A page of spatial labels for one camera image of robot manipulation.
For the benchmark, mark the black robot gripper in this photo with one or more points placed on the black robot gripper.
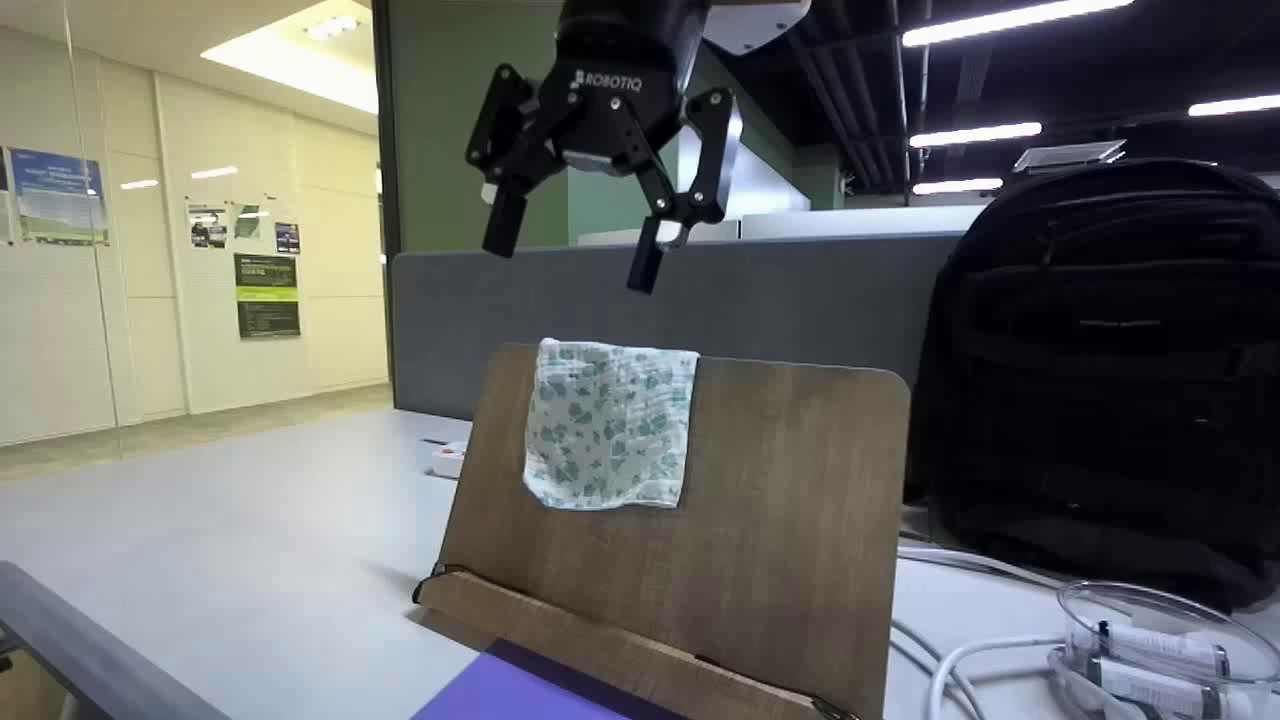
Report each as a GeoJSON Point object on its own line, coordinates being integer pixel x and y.
{"type": "Point", "coordinates": [621, 72]}

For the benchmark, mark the white floral patterned cloth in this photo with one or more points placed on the white floral patterned cloth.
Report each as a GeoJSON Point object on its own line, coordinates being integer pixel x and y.
{"type": "Point", "coordinates": [611, 427]}

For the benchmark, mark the wooden book stand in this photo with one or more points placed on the wooden book stand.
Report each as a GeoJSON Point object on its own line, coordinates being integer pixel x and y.
{"type": "Point", "coordinates": [745, 534]}

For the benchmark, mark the grey desk partition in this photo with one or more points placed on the grey desk partition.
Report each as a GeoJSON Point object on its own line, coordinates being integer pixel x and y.
{"type": "Point", "coordinates": [772, 302]}

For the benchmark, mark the large ceiling light panel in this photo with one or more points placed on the large ceiling light panel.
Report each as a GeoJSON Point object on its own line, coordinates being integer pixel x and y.
{"type": "Point", "coordinates": [313, 52]}

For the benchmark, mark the short ceiling light tube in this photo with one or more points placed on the short ceiling light tube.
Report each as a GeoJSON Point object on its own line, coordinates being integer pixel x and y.
{"type": "Point", "coordinates": [959, 186]}

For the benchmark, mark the small white table clutter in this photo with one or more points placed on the small white table clutter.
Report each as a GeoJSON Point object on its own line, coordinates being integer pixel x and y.
{"type": "Point", "coordinates": [447, 460]}

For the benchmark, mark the long ceiling light tube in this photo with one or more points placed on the long ceiling light tube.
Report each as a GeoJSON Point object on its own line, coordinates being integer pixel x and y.
{"type": "Point", "coordinates": [1015, 16]}

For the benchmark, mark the grey box behind backpack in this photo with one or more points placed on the grey box behind backpack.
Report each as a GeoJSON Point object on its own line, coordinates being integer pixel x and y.
{"type": "Point", "coordinates": [1064, 156]}

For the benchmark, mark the black backpack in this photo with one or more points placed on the black backpack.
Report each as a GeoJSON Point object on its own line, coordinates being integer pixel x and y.
{"type": "Point", "coordinates": [1104, 372]}

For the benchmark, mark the purple flat sheet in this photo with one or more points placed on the purple flat sheet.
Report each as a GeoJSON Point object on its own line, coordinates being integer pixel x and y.
{"type": "Point", "coordinates": [534, 688]}

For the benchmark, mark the white wrist mount plate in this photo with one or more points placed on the white wrist mount plate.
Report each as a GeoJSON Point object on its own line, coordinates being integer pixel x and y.
{"type": "Point", "coordinates": [752, 23]}

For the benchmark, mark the small blue wall notice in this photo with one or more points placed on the small blue wall notice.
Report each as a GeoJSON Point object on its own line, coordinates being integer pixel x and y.
{"type": "Point", "coordinates": [284, 238]}

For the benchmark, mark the dark green wall poster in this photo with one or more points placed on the dark green wall poster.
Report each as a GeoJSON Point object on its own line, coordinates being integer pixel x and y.
{"type": "Point", "coordinates": [265, 272]}

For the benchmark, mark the small green wall notice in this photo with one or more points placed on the small green wall notice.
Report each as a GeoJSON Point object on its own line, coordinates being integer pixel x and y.
{"type": "Point", "coordinates": [249, 223]}

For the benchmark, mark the small photo wall notice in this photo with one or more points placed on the small photo wall notice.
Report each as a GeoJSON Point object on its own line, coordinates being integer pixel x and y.
{"type": "Point", "coordinates": [206, 224]}

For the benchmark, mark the blue wall poster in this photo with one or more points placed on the blue wall poster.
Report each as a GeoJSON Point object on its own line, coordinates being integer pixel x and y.
{"type": "Point", "coordinates": [59, 194]}

